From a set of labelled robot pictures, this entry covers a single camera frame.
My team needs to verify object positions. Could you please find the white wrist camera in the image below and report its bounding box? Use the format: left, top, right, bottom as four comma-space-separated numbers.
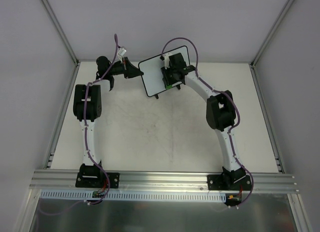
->
160, 52, 173, 69
117, 47, 127, 61

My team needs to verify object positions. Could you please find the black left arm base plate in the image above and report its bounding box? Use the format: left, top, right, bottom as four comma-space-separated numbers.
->
75, 172, 120, 189

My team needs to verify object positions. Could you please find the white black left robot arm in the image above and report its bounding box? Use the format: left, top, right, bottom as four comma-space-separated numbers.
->
72, 56, 144, 195

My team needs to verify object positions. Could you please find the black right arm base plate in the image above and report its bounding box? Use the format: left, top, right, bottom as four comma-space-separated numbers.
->
206, 174, 252, 191

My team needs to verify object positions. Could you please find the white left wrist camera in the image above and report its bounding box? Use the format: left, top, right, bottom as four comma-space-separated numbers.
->
117, 47, 127, 61

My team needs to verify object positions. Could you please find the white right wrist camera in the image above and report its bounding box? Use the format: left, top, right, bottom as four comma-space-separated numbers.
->
160, 52, 173, 69

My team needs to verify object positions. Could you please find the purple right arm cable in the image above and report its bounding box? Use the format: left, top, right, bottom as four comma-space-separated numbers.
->
161, 37, 256, 210

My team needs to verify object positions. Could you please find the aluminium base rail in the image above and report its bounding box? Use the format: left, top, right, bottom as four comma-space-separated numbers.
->
29, 169, 300, 194

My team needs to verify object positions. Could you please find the white slotted cable duct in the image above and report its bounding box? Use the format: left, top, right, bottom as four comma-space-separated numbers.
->
40, 189, 227, 203

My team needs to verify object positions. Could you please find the aluminium corner frame post left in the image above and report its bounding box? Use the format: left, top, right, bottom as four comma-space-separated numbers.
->
39, 0, 79, 65

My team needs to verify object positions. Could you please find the aluminium corner frame post right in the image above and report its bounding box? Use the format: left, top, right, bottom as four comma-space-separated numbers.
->
250, 0, 295, 67

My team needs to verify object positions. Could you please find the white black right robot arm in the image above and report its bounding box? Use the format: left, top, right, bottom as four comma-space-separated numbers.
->
160, 52, 246, 191

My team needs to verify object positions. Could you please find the green whiteboard eraser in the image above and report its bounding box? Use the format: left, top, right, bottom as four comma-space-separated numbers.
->
165, 84, 173, 90

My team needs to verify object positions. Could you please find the aluminium corner frame post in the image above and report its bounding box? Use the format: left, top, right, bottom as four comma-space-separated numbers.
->
39, 0, 79, 65
250, 0, 295, 67

